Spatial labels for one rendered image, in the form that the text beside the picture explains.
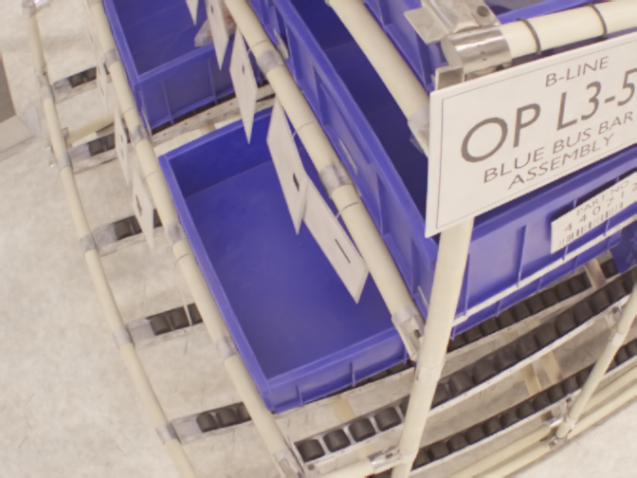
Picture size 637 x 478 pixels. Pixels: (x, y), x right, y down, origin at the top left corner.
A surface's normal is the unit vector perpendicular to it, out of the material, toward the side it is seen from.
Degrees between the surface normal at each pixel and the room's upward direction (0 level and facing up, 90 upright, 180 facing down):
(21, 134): 90
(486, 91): 90
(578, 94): 90
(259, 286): 3
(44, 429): 0
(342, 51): 4
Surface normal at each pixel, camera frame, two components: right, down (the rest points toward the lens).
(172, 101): 0.40, 0.81
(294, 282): -0.06, -0.44
